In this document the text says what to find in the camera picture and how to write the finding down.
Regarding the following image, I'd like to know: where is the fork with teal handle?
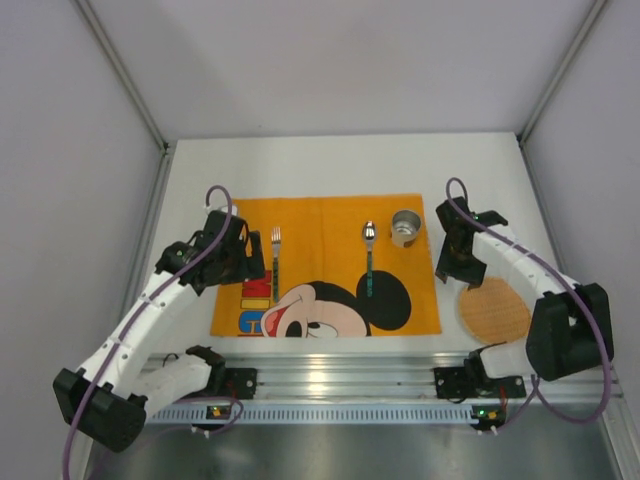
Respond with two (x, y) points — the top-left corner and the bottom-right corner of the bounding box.
(271, 226), (282, 303)

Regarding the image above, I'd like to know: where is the round woven wicker plate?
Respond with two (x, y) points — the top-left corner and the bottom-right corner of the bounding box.
(458, 277), (531, 345)

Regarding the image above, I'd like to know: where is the metal cup with beige sleeve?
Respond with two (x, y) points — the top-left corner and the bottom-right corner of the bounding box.
(391, 209), (422, 248)

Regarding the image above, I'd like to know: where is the orange cartoon mouse placemat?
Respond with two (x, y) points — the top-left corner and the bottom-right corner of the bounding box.
(210, 193), (442, 338)

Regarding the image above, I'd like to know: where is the spoon with teal handle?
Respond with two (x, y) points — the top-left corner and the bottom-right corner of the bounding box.
(361, 220), (377, 298)

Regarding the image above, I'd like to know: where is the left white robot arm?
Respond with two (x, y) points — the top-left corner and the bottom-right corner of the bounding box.
(53, 211), (265, 453)

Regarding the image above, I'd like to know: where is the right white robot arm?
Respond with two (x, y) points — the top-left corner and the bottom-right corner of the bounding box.
(435, 197), (614, 383)

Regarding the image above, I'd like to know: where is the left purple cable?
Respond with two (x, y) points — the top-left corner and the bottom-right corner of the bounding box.
(62, 185), (245, 479)

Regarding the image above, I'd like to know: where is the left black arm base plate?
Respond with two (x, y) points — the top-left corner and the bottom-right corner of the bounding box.
(197, 368), (258, 400)

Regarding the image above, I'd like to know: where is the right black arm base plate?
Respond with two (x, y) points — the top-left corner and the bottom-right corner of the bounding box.
(433, 366), (526, 403)

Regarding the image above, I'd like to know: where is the aluminium frame rail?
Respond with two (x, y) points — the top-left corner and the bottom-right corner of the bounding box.
(82, 352), (624, 401)

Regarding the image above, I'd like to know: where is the slotted grey cable duct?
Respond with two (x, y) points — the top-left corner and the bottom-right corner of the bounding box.
(148, 403), (504, 425)

